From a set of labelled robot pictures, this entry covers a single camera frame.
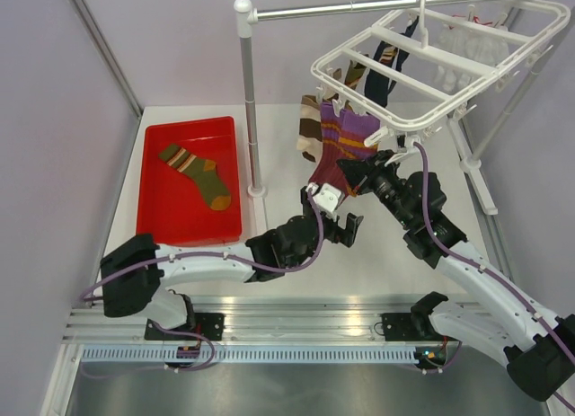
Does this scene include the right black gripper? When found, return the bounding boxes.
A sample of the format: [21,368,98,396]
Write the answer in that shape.
[336,149,414,228]

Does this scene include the olive brown patterned sock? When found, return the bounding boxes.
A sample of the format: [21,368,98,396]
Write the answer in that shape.
[344,60,367,90]

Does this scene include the olive green striped sock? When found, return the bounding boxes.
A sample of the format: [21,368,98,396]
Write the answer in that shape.
[158,144,232,211]

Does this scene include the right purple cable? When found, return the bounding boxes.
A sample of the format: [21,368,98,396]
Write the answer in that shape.
[412,141,575,411]

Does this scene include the white slotted cable duct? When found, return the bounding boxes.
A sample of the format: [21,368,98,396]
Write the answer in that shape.
[82,345,418,365]

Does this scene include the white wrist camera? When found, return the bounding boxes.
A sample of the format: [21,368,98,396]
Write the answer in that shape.
[364,127,423,166]
[306,182,344,221]

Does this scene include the red plastic bin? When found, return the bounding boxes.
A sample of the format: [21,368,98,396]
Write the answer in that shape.
[136,116,243,247]

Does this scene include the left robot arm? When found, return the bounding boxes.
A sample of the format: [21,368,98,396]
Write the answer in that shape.
[101,208,363,340]

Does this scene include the navy blue sock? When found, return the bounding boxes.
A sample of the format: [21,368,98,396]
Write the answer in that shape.
[364,40,410,108]

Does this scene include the purple striped sock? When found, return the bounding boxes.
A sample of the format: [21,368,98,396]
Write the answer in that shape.
[308,102,347,193]
[334,109,383,201]

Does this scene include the silver drying rack stand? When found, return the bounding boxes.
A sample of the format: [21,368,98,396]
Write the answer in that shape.
[234,0,571,228]

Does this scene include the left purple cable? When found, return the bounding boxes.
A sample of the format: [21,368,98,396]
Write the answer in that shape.
[80,189,323,305]

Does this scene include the purple striped sock back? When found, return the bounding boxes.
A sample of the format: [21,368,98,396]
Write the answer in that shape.
[308,102,347,193]

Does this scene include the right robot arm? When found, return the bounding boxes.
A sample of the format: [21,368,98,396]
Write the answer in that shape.
[337,150,574,402]

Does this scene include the white clip sock hanger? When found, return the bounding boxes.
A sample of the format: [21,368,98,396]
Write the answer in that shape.
[311,0,571,146]

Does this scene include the purple cable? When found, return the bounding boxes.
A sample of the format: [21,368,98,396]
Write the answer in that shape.
[412,141,575,411]
[80,189,323,305]

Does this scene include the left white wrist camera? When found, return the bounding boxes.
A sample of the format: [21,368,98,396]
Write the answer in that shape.
[306,182,344,221]

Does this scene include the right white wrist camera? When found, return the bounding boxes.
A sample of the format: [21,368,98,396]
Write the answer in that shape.
[364,127,423,166]

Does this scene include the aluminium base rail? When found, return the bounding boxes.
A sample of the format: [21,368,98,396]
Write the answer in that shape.
[62,294,547,345]

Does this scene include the brown cream striped sock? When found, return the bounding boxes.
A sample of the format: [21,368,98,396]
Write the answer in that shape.
[296,95,323,163]

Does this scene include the purple striped sock front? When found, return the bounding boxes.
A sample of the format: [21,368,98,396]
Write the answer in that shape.
[334,109,383,201]

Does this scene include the white fluffy socks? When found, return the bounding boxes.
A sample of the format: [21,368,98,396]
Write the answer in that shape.
[434,24,509,93]

